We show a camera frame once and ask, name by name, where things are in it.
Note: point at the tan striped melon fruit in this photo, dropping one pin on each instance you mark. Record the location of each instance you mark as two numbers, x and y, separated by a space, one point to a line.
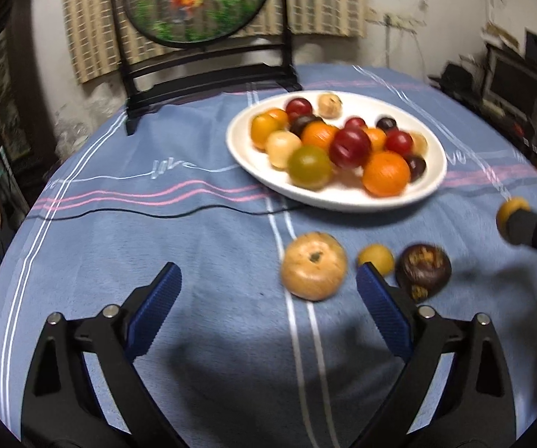
329 105

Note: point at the blue striped tablecloth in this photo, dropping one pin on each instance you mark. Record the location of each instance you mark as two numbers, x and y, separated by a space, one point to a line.
239 362

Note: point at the dark framed painting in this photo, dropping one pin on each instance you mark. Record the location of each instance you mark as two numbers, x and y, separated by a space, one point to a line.
26 130

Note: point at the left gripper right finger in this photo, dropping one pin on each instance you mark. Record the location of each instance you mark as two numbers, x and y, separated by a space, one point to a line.
476 407

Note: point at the green yellow round fruit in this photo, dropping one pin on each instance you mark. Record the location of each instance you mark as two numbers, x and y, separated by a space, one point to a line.
309 167

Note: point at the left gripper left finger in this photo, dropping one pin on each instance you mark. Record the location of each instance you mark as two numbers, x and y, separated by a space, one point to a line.
60 407

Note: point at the golden brown round fruit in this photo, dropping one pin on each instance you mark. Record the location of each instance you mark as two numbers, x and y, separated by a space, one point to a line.
420 144

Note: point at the small tan yellow fruit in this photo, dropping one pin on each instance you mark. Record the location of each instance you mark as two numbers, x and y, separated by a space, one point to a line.
506 210

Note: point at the dark red plum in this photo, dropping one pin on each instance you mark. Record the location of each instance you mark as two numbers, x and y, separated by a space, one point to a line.
350 149

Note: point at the white oval plate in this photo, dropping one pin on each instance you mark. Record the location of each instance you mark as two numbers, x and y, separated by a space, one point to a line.
344 192

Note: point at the yellow orange persimmon fruit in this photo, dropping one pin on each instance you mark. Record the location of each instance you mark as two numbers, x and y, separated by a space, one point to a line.
261 127

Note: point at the striped beige curtain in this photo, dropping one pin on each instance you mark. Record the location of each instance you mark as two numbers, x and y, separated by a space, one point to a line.
98 30

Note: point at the black metal shelf rack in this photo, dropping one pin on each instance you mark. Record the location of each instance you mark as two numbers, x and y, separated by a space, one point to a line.
468 90

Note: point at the large red plum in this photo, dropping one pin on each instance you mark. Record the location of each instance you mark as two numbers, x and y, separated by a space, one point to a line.
296 107

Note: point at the small dark plum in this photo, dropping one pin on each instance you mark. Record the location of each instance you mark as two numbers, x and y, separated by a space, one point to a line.
386 123

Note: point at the dark brown passionfruit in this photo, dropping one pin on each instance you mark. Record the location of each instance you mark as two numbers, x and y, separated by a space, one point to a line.
422 270

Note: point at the computer monitor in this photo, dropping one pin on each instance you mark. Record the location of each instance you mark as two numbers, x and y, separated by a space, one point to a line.
510 84

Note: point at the small dark red fruit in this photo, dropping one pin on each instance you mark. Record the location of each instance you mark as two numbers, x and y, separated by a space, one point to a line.
299 123

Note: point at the pale yellow round fruit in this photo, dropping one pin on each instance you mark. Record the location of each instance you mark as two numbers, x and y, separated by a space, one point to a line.
279 147

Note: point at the dark brown mangosteen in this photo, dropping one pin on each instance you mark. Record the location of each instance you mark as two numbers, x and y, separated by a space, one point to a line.
417 166

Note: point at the large orange mandarin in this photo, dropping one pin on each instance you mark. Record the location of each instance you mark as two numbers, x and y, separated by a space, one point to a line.
386 174
319 134

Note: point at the goldfish round screen ornament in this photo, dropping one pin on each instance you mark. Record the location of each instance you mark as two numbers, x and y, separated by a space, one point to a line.
141 102

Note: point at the small orange fruit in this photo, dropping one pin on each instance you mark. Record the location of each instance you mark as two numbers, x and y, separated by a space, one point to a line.
377 137

